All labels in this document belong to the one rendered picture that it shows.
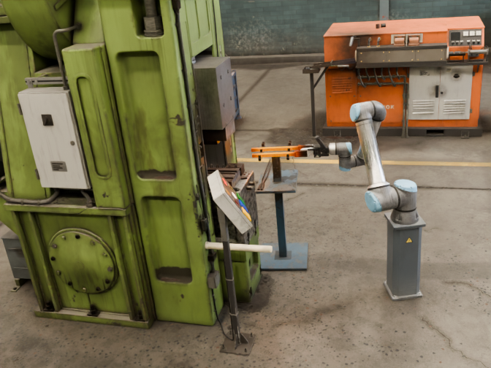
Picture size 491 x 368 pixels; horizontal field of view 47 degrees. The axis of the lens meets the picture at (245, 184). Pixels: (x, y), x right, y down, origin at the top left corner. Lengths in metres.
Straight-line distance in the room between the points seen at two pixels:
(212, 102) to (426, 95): 4.03
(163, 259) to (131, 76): 1.28
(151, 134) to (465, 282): 2.51
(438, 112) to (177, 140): 4.38
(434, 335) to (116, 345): 2.12
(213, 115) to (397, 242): 1.52
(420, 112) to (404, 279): 3.41
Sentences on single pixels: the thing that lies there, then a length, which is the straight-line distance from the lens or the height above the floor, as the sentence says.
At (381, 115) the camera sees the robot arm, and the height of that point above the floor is 1.28.
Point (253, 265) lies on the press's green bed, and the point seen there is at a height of 0.16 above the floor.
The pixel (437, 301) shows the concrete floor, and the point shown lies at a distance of 4.28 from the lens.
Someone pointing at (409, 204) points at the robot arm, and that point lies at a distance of 3.91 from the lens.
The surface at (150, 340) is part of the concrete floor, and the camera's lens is 4.08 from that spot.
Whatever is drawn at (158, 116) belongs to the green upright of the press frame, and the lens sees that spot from 3.50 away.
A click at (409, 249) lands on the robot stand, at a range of 4.06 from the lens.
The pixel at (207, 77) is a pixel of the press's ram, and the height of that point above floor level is 1.71.
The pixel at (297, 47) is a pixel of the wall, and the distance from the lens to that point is 11.34.
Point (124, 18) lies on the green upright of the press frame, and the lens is 3.38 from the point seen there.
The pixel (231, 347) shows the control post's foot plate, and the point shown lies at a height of 0.01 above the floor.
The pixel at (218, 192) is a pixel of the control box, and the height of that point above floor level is 1.18.
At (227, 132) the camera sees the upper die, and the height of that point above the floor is 1.32.
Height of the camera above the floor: 2.52
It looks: 24 degrees down
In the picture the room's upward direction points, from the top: 6 degrees counter-clockwise
